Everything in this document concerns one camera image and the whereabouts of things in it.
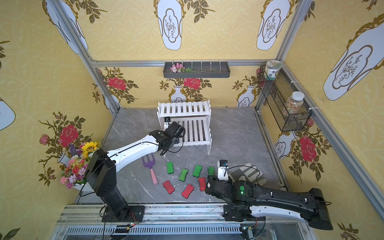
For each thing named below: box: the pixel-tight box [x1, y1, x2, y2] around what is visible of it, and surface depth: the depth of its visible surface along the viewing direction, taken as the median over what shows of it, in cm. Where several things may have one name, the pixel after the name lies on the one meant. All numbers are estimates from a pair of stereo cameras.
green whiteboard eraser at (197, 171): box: [192, 164, 203, 178], surface depth 89 cm
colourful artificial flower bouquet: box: [60, 141, 101, 189], surface depth 75 cm
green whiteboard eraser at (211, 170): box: [207, 166, 215, 176], surface depth 90 cm
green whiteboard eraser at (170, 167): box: [166, 161, 174, 174], surface depth 91 cm
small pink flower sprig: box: [170, 62, 193, 73], surface depth 89 cm
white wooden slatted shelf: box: [157, 99, 212, 155], surface depth 87 cm
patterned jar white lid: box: [265, 60, 283, 81], surface depth 87 cm
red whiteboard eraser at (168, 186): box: [163, 180, 175, 194], surface depth 84 cm
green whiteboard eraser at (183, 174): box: [178, 168, 189, 182], surface depth 87 cm
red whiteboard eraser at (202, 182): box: [198, 177, 206, 191], surface depth 86 cm
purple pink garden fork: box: [141, 153, 158, 185], surface depth 89 cm
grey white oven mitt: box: [230, 162, 267, 186], surface depth 88 cm
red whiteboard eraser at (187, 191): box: [182, 184, 195, 199], surface depth 83 cm
